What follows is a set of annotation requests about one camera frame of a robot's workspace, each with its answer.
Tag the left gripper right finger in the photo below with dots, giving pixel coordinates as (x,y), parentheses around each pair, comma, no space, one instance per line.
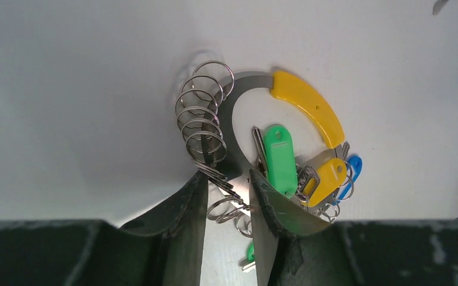
(294,247)

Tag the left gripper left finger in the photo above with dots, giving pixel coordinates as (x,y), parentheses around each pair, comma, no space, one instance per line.
(163,246)

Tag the green key tag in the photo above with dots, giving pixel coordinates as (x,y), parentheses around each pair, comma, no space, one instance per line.
(280,159)

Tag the yellow key tag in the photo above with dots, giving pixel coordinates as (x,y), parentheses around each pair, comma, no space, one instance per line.
(332,175)

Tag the large keyring with yellow handle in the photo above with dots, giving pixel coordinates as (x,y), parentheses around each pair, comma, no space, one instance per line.
(204,114)

